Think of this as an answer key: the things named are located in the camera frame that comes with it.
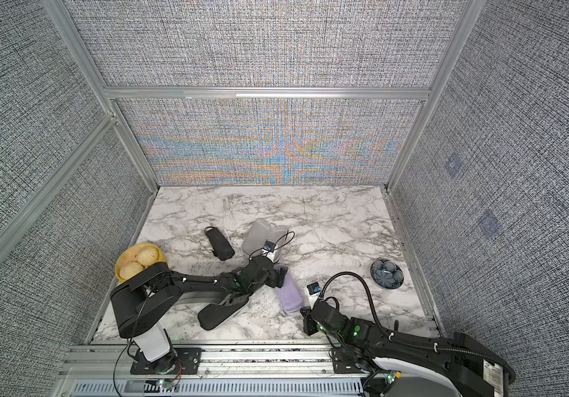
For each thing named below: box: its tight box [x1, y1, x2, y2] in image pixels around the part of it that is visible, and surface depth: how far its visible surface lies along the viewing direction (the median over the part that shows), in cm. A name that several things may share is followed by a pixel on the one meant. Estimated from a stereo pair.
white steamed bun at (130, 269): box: [119, 261, 145, 280], surface depth 87 cm
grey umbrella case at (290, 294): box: [273, 264, 304, 313], surface depth 83 cm
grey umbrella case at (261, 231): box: [241, 218, 287, 262], surface depth 105 cm
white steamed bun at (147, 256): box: [136, 246, 159, 268], surface depth 92 cm
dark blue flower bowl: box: [370, 259, 405, 290], surface depth 91 cm
